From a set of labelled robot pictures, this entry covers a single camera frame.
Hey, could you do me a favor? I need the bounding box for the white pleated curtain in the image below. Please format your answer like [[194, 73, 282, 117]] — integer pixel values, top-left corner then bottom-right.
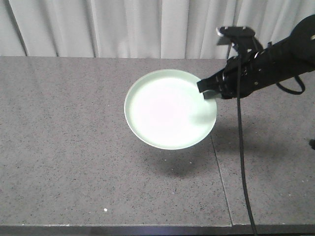
[[0, 0, 315, 59]]

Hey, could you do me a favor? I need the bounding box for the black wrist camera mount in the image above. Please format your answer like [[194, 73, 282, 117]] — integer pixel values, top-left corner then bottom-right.
[[216, 26, 263, 59]]

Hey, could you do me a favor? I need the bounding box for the black cable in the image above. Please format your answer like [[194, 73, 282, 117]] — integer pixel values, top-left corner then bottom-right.
[[235, 55, 259, 236]]

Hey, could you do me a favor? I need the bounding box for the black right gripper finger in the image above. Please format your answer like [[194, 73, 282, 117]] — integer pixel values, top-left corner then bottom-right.
[[203, 90, 221, 100], [197, 73, 223, 93]]

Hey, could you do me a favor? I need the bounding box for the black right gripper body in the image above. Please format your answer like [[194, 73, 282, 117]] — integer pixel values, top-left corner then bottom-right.
[[215, 56, 261, 99]]

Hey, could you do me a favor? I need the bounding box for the light green round plate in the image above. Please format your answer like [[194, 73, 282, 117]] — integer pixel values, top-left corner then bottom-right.
[[124, 69, 218, 150]]

